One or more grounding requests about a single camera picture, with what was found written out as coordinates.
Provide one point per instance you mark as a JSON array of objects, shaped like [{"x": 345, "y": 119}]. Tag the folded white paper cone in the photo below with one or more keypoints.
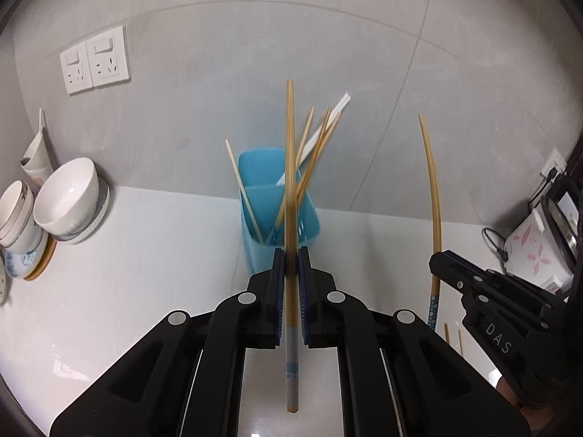
[{"x": 38, "y": 154}]

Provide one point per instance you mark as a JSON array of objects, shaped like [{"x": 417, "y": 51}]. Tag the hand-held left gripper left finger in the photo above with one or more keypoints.
[{"x": 275, "y": 296}]

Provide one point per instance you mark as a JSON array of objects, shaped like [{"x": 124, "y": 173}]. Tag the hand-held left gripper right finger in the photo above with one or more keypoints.
[{"x": 305, "y": 296}]

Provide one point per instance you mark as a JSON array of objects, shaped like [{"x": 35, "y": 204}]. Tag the blue-dotted bamboo chopstick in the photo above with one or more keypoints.
[{"x": 435, "y": 200}]

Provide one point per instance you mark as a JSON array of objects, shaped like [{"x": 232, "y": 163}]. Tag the blue plastic utensil holder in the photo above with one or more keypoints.
[{"x": 255, "y": 259}]

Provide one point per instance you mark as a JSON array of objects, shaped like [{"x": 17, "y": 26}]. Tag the grey-label bamboo chopstick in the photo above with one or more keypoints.
[{"x": 289, "y": 145}]

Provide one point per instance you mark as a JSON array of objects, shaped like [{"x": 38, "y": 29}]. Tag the chopsticks inside blue holder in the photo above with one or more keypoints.
[{"x": 339, "y": 104}]

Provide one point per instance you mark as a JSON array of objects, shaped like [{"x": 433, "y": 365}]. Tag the blue and white patterned bowl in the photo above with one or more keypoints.
[{"x": 22, "y": 259}]

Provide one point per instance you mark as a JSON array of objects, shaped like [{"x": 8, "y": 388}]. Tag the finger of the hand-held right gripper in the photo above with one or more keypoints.
[{"x": 448, "y": 268}]

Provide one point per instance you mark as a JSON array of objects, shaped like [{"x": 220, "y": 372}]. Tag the large white bowl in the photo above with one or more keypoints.
[{"x": 68, "y": 195}]

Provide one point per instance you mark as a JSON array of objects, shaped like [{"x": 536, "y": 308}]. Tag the white ribbed dish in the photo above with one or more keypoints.
[{"x": 98, "y": 218}]

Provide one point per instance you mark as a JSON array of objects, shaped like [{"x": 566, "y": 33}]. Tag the person's right hand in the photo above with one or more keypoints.
[{"x": 512, "y": 393}]

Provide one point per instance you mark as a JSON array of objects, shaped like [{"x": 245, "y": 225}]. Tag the white rice cooker pink flowers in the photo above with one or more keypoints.
[{"x": 533, "y": 246}]

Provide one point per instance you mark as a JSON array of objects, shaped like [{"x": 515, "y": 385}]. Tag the set of wooden chopsticks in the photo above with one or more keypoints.
[{"x": 244, "y": 191}]

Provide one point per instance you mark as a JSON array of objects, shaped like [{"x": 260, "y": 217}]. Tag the white bowl with dark rim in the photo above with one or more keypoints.
[{"x": 16, "y": 214}]

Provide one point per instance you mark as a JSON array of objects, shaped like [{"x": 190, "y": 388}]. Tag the round wooden coaster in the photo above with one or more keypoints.
[{"x": 43, "y": 264}]

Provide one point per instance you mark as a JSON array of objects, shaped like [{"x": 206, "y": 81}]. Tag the white wall socket plate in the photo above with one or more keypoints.
[
  {"x": 108, "y": 57},
  {"x": 76, "y": 68},
  {"x": 553, "y": 159}
]

